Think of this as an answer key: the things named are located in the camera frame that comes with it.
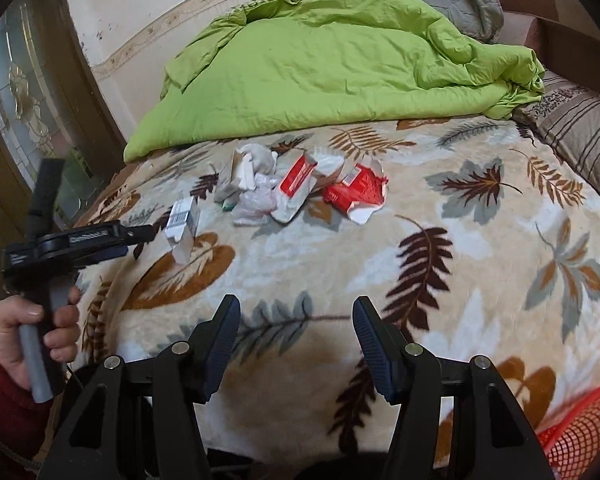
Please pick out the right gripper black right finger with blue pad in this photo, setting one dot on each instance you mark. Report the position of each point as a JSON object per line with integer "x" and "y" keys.
{"x": 491, "y": 436}

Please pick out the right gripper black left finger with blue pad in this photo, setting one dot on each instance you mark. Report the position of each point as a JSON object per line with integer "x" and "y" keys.
{"x": 135, "y": 420}

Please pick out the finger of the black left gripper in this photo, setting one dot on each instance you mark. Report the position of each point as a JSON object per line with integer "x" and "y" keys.
{"x": 134, "y": 235}

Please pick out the white grey small carton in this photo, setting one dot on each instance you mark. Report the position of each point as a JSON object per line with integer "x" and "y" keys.
{"x": 181, "y": 228}

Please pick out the clear plastic wrapper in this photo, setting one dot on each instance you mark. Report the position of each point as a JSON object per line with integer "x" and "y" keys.
{"x": 255, "y": 206}

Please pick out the white tissue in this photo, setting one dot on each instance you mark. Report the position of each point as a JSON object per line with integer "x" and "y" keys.
{"x": 239, "y": 173}

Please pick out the red white torn box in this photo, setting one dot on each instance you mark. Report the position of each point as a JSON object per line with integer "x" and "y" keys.
{"x": 311, "y": 171}

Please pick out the red crushed cigarette pack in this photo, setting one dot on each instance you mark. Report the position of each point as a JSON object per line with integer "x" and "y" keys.
{"x": 361, "y": 192}

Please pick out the red sleeve forearm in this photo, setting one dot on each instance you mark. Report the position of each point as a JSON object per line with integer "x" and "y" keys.
{"x": 22, "y": 429}

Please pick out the left hand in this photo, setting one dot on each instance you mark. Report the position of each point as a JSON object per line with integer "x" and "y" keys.
{"x": 61, "y": 341}

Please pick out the red plastic mesh basket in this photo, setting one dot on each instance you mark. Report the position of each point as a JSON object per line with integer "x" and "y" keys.
{"x": 572, "y": 446}

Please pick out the glass panel wooden door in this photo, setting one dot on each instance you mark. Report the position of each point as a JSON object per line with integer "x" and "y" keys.
{"x": 50, "y": 106}

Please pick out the leaf pattern fleece blanket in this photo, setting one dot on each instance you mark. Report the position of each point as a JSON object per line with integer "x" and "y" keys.
{"x": 487, "y": 244}

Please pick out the green quilt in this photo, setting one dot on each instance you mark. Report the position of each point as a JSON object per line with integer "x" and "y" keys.
{"x": 281, "y": 65}

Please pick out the striped beige pillow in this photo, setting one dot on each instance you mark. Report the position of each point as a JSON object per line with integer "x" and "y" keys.
{"x": 567, "y": 119}

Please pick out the brown sofa armrest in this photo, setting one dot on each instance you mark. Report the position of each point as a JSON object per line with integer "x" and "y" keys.
{"x": 563, "y": 35}

